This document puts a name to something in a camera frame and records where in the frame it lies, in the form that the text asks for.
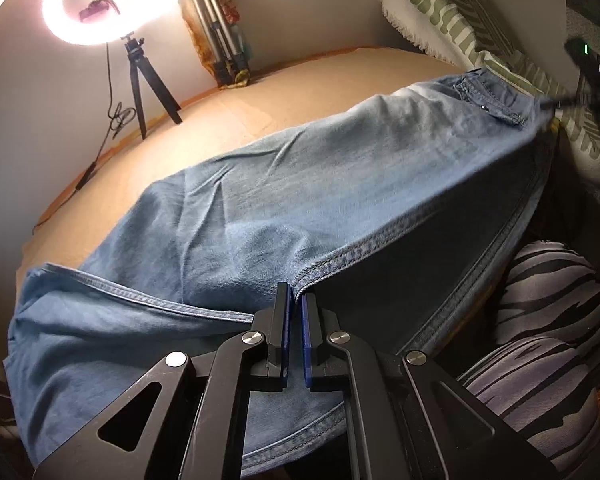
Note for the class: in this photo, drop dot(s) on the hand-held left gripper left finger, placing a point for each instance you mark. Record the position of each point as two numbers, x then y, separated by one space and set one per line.
284 320

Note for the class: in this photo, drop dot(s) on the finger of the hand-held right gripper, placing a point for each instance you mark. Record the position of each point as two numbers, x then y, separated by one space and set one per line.
560 102

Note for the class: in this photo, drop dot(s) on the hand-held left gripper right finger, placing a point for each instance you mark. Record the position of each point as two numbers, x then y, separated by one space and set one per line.
309 330

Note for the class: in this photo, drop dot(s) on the blue denim pants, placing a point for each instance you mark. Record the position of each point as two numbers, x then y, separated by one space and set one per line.
330 185

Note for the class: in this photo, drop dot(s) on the green and white striped blanket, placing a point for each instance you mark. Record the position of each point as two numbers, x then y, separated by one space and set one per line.
430 10

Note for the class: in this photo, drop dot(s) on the person's striped leggings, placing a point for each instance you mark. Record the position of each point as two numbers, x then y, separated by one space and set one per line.
540 300

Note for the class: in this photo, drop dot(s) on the black tripod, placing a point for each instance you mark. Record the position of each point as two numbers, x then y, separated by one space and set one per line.
136 75

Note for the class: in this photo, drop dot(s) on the folded silver tripod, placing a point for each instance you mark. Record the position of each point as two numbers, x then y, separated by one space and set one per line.
215 25

